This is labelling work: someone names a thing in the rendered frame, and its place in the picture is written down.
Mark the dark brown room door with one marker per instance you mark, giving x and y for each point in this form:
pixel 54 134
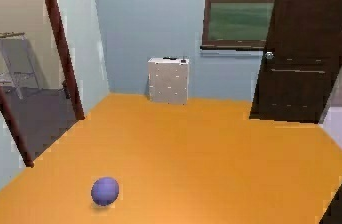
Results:
pixel 299 63

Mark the flat black object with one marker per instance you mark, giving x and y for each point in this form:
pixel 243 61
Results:
pixel 169 58

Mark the small black object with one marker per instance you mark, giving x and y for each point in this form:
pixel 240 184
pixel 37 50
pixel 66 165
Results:
pixel 183 60

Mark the dark framed window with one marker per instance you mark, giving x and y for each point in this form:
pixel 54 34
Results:
pixel 239 23

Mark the white chest of drawers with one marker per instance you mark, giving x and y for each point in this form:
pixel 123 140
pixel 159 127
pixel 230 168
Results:
pixel 168 82

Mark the purple ball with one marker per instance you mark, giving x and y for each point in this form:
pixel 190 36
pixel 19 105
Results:
pixel 105 191

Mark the silver round door knob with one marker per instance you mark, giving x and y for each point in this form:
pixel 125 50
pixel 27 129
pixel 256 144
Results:
pixel 269 55

